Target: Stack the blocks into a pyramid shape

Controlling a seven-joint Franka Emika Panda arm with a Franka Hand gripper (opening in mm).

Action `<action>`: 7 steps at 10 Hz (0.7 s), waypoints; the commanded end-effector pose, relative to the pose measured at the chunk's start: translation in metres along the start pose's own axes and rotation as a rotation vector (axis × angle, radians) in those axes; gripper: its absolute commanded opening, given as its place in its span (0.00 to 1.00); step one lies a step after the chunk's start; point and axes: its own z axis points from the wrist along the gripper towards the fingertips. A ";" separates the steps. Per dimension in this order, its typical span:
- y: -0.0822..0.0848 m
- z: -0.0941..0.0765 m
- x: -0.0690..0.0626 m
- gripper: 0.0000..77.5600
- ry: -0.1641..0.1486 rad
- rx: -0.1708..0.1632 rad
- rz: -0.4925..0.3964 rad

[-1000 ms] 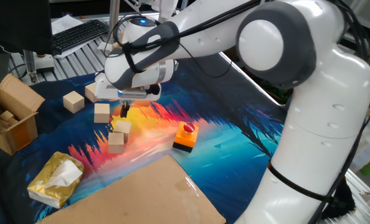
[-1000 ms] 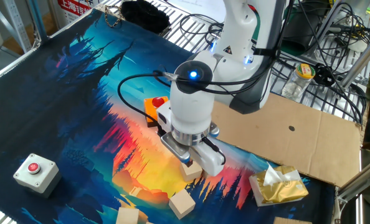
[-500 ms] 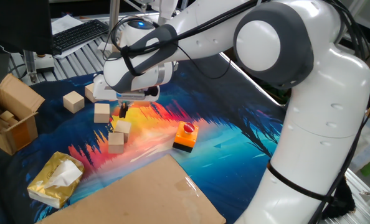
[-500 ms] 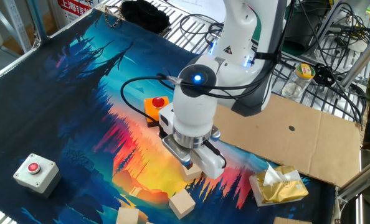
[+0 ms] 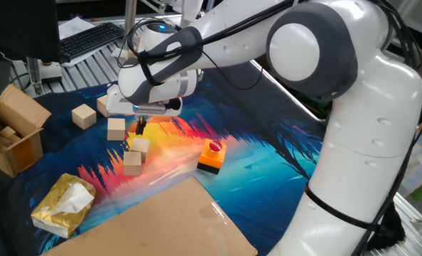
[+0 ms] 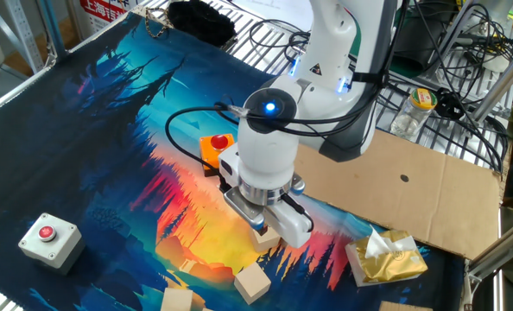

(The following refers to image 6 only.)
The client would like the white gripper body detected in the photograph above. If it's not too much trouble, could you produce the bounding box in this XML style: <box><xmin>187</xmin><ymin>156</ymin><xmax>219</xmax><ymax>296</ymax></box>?
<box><xmin>218</xmin><ymin>143</ymin><xmax>314</xmax><ymax>251</ymax></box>

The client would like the metal wrist mounting plate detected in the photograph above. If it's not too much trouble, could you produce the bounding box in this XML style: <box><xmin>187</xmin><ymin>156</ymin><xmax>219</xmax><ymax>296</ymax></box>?
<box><xmin>222</xmin><ymin>171</ymin><xmax>307</xmax><ymax>234</ymax></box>

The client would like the orange emergency stop button box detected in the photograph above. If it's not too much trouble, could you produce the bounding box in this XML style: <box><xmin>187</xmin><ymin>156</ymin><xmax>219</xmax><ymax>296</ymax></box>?
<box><xmin>199</xmin><ymin>133</ymin><xmax>237</xmax><ymax>178</ymax></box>

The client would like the gold tissue pack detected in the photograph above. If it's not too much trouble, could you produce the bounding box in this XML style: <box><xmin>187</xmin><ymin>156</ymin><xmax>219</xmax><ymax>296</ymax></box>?
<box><xmin>345</xmin><ymin>225</ymin><xmax>429</xmax><ymax>288</ymax></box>

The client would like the flat brown cardboard sheet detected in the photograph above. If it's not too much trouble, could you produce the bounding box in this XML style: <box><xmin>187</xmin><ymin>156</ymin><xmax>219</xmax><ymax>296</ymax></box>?
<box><xmin>293</xmin><ymin>128</ymin><xmax>504</xmax><ymax>261</ymax></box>

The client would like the open cardboard box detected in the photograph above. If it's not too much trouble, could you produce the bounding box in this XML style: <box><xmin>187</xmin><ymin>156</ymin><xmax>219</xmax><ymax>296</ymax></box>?
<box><xmin>378</xmin><ymin>301</ymin><xmax>434</xmax><ymax>311</ymax></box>

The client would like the glass jar yellow lid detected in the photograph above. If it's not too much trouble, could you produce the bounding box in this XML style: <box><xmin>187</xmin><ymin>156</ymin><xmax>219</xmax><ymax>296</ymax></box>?
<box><xmin>389</xmin><ymin>87</ymin><xmax>439</xmax><ymax>142</ymax></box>

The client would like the green cutting mat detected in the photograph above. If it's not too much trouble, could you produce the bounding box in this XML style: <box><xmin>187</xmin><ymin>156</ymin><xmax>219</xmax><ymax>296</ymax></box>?
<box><xmin>349</xmin><ymin>16</ymin><xmax>420</xmax><ymax>79</ymax></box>

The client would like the colourful forest print mat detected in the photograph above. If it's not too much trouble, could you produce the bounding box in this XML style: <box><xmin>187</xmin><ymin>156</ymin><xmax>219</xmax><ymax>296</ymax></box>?
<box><xmin>0</xmin><ymin>11</ymin><xmax>465</xmax><ymax>311</ymax></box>

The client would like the slanted aluminium profile bar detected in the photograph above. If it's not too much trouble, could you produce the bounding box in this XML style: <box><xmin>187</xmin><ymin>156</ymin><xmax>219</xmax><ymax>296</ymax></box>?
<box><xmin>471</xmin><ymin>45</ymin><xmax>513</xmax><ymax>125</ymax></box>
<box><xmin>462</xmin><ymin>215</ymin><xmax>513</xmax><ymax>284</ymax></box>

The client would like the grey box with red button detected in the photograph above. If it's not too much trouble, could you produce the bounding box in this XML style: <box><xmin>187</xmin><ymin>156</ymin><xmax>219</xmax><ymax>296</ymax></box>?
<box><xmin>17</xmin><ymin>212</ymin><xmax>86</xmax><ymax>276</ymax></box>

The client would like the black fuzzy bag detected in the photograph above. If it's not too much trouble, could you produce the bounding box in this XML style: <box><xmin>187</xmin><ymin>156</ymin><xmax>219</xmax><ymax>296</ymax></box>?
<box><xmin>166</xmin><ymin>0</ymin><xmax>238</xmax><ymax>48</ymax></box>

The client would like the red white printed sign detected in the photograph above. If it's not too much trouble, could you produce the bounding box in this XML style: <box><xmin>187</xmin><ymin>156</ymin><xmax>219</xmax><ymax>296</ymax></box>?
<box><xmin>79</xmin><ymin>0</ymin><xmax>130</xmax><ymax>34</ymax></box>

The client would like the perforated grey shelf upright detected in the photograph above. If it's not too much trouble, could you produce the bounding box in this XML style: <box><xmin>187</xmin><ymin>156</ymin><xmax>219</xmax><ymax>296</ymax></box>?
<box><xmin>0</xmin><ymin>0</ymin><xmax>46</xmax><ymax>74</ymax></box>

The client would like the tangled black cable bundle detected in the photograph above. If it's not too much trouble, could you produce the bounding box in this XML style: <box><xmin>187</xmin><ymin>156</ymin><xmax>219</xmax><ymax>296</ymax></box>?
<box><xmin>407</xmin><ymin>0</ymin><xmax>513</xmax><ymax>174</ymax></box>

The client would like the gold chain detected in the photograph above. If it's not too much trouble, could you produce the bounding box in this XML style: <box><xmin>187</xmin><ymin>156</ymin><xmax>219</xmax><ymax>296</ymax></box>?
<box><xmin>142</xmin><ymin>6</ymin><xmax>172</xmax><ymax>40</ymax></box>

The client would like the grey steel post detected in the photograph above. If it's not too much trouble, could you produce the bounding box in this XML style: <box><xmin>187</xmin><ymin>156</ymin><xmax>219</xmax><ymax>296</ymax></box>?
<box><xmin>38</xmin><ymin>0</ymin><xmax>67</xmax><ymax>60</ymax></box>

